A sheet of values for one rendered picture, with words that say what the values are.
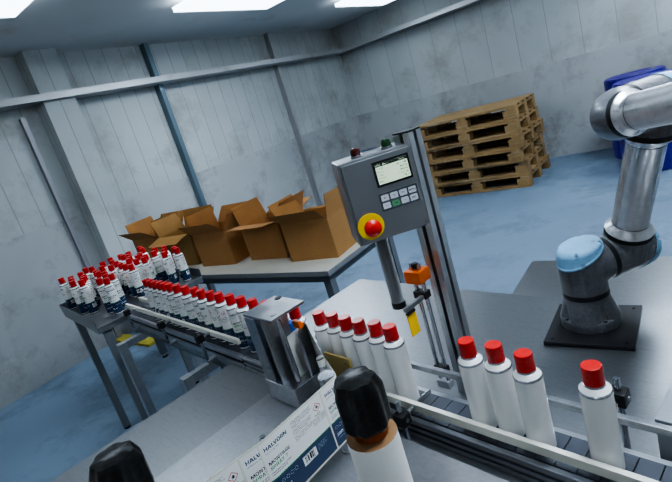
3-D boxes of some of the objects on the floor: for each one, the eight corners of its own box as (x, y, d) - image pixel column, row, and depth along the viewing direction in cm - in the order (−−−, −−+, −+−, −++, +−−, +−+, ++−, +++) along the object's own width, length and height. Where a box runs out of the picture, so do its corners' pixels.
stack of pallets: (427, 200, 669) (409, 129, 645) (455, 179, 744) (440, 115, 720) (532, 187, 580) (516, 104, 556) (552, 165, 655) (538, 91, 630)
